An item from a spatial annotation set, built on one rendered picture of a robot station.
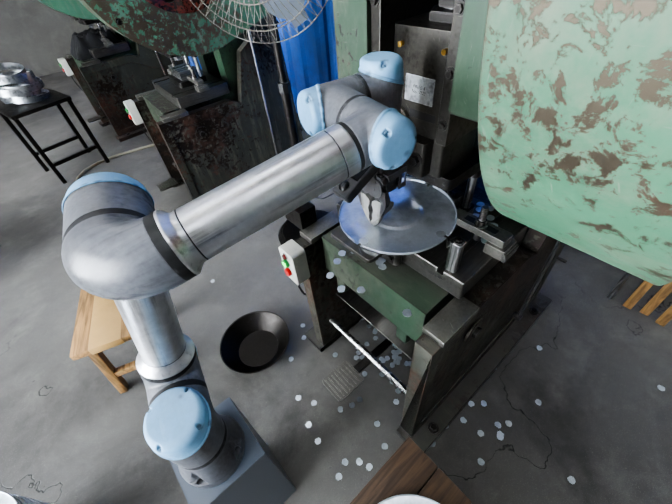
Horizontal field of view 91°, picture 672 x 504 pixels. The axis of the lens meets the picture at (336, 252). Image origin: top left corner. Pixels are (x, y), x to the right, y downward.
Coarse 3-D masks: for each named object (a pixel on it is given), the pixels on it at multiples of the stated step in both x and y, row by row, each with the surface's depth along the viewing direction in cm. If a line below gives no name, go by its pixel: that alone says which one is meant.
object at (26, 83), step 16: (0, 64) 235; (16, 64) 236; (0, 80) 221; (16, 80) 225; (32, 80) 235; (0, 96) 228; (16, 96) 230; (32, 96) 241; (48, 96) 250; (64, 96) 247; (0, 112) 238; (16, 112) 231; (32, 112) 234; (64, 112) 276; (16, 128) 257; (32, 144) 242; (96, 144) 272; (48, 160) 252; (64, 160) 260
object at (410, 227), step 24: (408, 192) 88; (432, 192) 87; (360, 216) 84; (384, 216) 82; (408, 216) 81; (432, 216) 81; (456, 216) 79; (384, 240) 77; (408, 240) 76; (432, 240) 75
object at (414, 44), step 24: (408, 24) 61; (432, 24) 60; (408, 48) 63; (432, 48) 60; (408, 72) 66; (432, 72) 62; (408, 96) 69; (432, 96) 64; (432, 120) 67; (432, 144) 70; (456, 144) 72; (408, 168) 75; (432, 168) 74
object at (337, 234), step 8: (336, 232) 81; (336, 240) 80; (344, 240) 79; (352, 248) 77; (360, 248) 76; (360, 256) 75; (368, 256) 74; (376, 256) 74; (384, 256) 90; (392, 256) 87; (400, 256) 87; (392, 264) 89
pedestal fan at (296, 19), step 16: (224, 0) 110; (272, 0) 107; (288, 0) 111; (304, 0) 110; (272, 16) 119; (288, 16) 116; (304, 16) 114; (272, 32) 126; (288, 80) 141; (288, 96) 143; (288, 112) 147; (288, 128) 153; (288, 224) 201; (288, 240) 191
